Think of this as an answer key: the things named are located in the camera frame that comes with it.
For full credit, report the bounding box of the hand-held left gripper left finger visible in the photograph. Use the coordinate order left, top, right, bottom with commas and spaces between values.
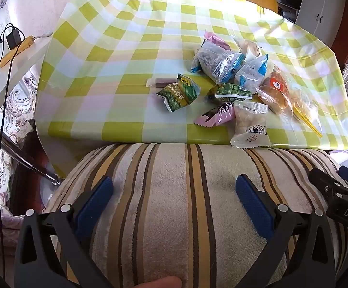
13, 175, 114, 288

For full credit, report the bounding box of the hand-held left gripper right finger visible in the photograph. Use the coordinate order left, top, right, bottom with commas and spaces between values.
235, 174, 336, 288

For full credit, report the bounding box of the yellow zip bun bag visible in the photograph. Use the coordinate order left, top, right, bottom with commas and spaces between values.
282, 75, 323, 137

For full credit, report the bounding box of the white red emblem cake packet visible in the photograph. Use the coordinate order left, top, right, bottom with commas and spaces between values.
230, 100, 272, 149

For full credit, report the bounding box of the pink chocolate snack packet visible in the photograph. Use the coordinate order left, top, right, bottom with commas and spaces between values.
193, 102, 236, 126

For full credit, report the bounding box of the orange striped bread packet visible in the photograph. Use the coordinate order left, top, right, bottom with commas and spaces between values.
256, 69, 294, 115

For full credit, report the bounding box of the green pea snack packet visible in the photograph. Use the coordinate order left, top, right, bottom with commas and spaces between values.
157, 73, 201, 113
208, 82, 254, 104

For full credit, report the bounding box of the small blue clear snack packet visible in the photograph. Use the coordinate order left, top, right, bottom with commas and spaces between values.
234, 53, 269, 95

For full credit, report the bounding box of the purple bar snack packet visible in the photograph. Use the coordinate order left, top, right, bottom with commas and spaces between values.
146, 76, 177, 88

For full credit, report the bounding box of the large blue clear snack packet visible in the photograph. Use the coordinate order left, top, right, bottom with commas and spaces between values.
191, 40, 246, 83

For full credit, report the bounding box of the white clear bun packet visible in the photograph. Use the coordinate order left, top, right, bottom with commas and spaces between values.
234, 37, 266, 62

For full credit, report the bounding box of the plain pink snack packet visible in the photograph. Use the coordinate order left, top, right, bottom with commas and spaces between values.
204, 31, 231, 51

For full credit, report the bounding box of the person's left hand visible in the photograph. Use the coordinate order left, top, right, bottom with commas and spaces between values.
132, 276, 183, 288

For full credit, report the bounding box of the metal pole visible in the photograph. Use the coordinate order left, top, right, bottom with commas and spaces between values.
0, 124, 62, 185

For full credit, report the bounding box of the green checkered tablecloth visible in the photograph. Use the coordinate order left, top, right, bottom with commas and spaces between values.
34, 0, 348, 150

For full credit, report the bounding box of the white ledge board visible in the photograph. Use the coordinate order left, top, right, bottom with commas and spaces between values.
0, 34, 53, 153

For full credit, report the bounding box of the white wardrobe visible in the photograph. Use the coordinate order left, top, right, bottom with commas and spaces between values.
270, 0, 348, 41

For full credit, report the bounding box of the yellow power strip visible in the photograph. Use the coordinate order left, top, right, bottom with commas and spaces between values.
0, 36, 33, 68

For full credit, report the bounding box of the black power adapter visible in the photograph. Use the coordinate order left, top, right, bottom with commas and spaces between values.
6, 27, 24, 50

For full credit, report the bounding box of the black cable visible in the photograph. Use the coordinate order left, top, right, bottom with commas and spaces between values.
0, 22, 23, 288

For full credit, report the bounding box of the white cord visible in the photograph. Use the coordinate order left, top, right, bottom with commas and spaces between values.
31, 31, 54, 41

